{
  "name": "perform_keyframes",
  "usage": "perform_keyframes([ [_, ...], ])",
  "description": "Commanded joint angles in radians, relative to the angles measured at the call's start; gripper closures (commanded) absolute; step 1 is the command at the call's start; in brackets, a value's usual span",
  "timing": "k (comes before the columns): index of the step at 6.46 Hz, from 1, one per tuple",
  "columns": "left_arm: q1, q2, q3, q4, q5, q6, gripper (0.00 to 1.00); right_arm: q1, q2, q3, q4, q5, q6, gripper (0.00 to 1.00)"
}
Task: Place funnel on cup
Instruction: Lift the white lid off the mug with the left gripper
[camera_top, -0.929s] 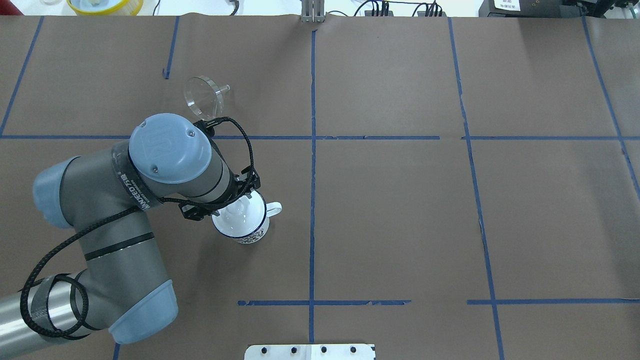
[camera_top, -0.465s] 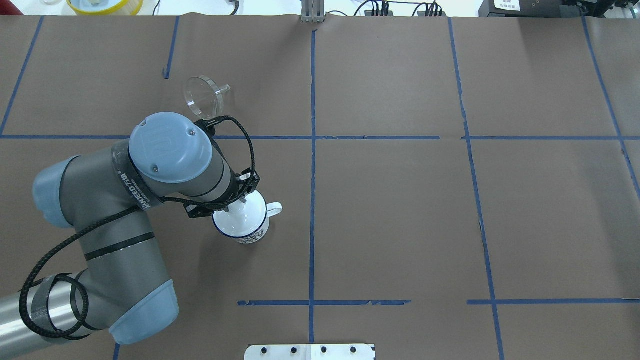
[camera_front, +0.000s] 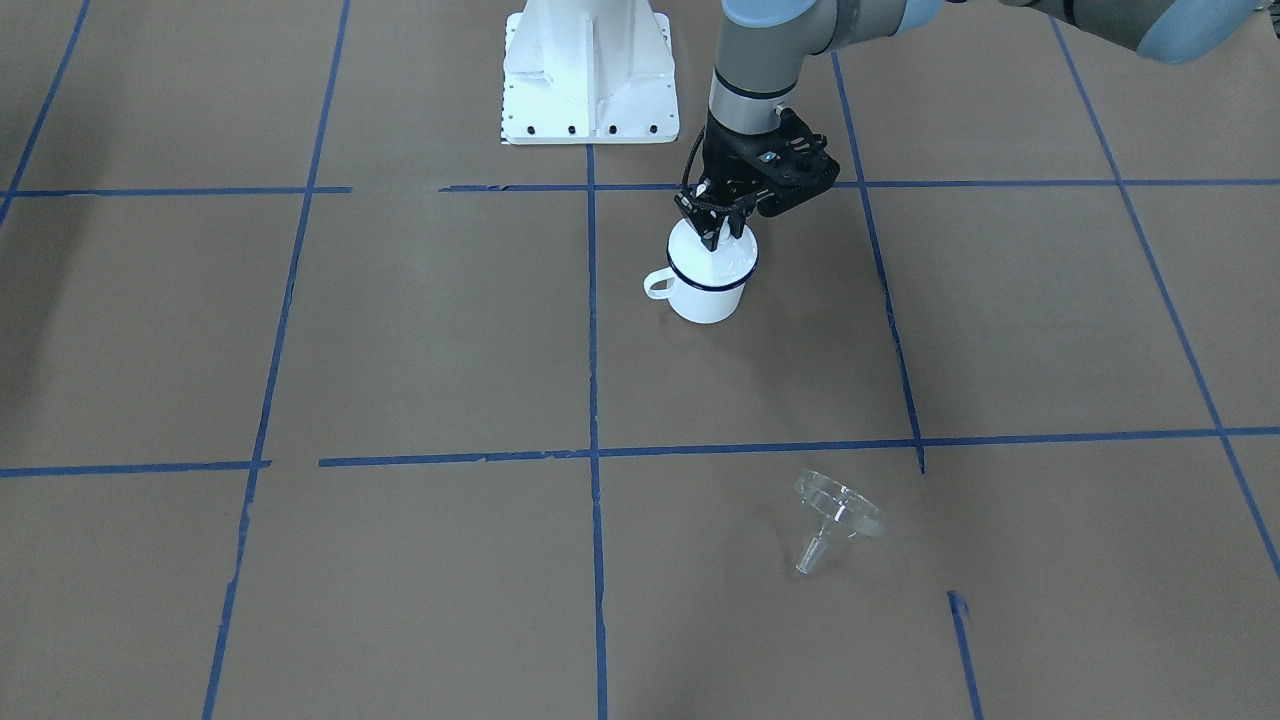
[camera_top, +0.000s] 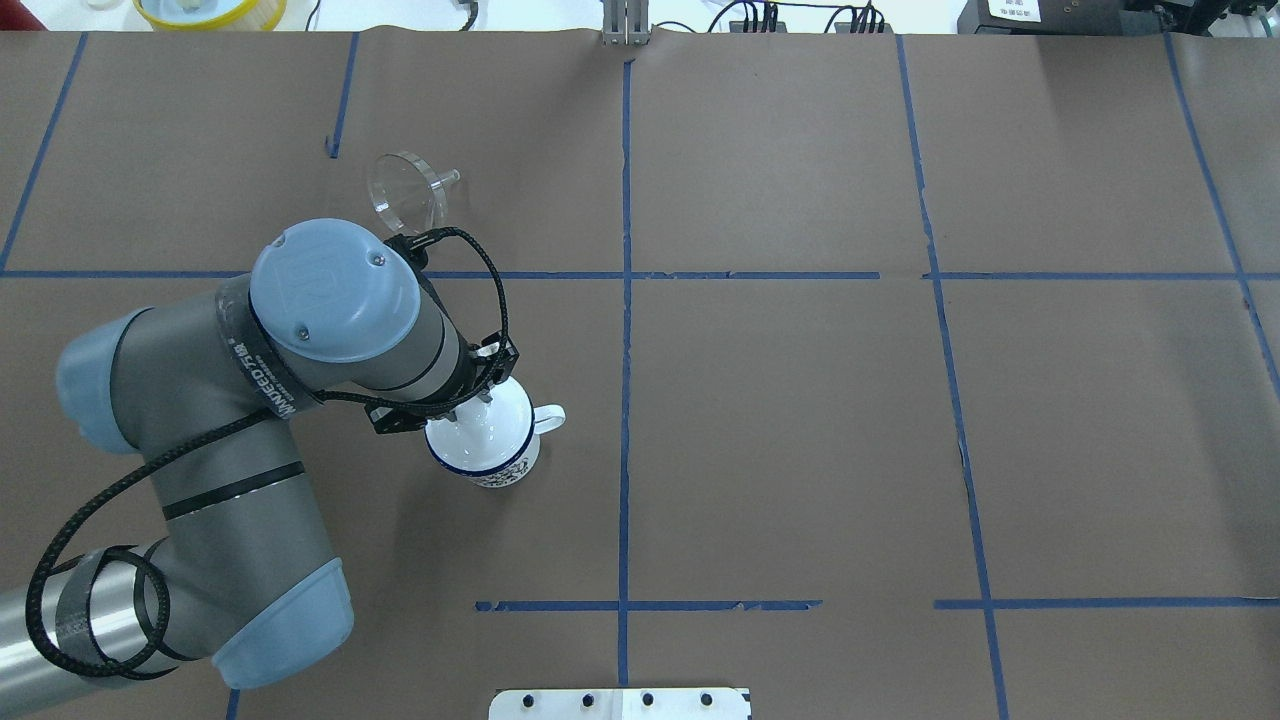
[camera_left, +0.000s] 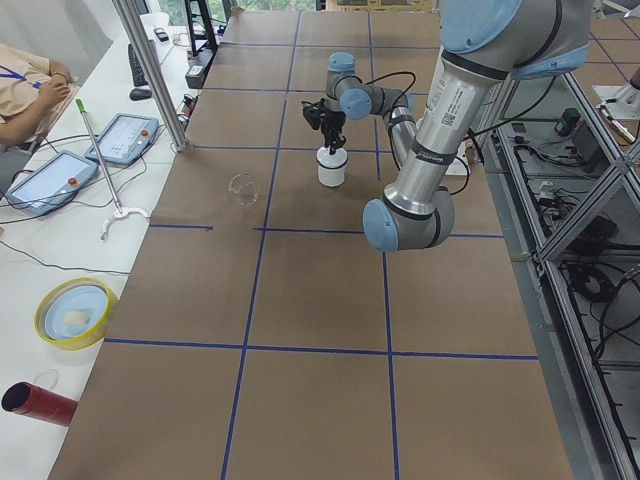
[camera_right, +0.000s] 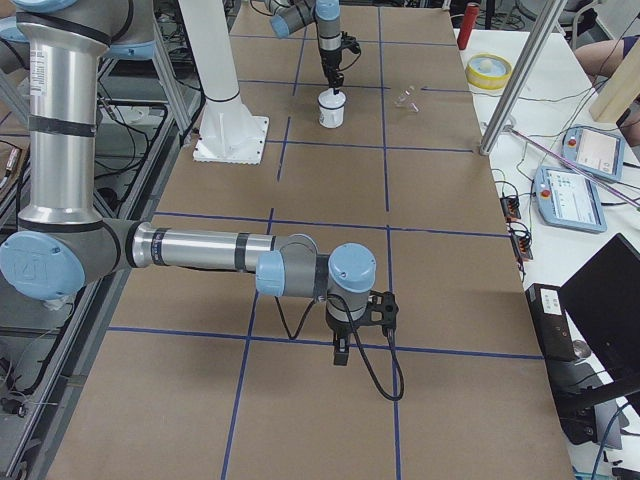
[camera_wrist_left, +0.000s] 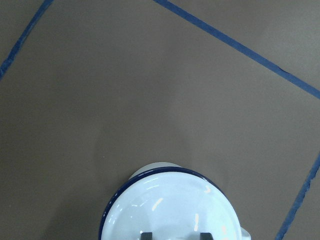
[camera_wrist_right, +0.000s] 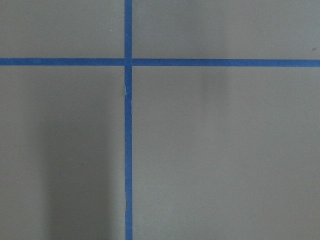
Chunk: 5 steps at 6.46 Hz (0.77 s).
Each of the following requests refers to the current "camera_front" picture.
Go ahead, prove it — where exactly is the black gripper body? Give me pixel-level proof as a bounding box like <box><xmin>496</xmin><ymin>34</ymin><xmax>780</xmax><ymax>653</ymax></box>
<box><xmin>690</xmin><ymin>108</ymin><xmax>840</xmax><ymax>218</ymax></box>

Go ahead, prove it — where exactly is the white cup lid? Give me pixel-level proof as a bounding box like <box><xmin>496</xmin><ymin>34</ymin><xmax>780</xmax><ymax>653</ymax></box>
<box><xmin>666</xmin><ymin>220</ymin><xmax>759</xmax><ymax>292</ymax></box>

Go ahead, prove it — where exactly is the clear glass funnel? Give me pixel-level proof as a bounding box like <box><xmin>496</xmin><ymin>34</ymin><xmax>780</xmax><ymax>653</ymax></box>
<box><xmin>795</xmin><ymin>469</ymin><xmax>888</xmax><ymax>577</ymax></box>

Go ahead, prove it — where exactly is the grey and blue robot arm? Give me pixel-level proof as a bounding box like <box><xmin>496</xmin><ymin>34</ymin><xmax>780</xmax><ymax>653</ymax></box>
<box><xmin>673</xmin><ymin>1</ymin><xmax>1277</xmax><ymax>250</ymax></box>

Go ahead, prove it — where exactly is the white enamel cup blue rim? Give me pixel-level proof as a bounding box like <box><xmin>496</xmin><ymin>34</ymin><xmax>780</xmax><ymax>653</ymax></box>
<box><xmin>643</xmin><ymin>264</ymin><xmax>755</xmax><ymax>324</ymax></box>

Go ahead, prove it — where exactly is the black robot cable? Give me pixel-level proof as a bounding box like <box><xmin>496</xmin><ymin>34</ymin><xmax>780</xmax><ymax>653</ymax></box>
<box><xmin>682</xmin><ymin>128</ymin><xmax>709</xmax><ymax>201</ymax></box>

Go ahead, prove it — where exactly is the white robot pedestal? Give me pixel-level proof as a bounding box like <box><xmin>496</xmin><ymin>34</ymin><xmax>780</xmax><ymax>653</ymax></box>
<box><xmin>500</xmin><ymin>1</ymin><xmax>681</xmax><ymax>145</ymax></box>

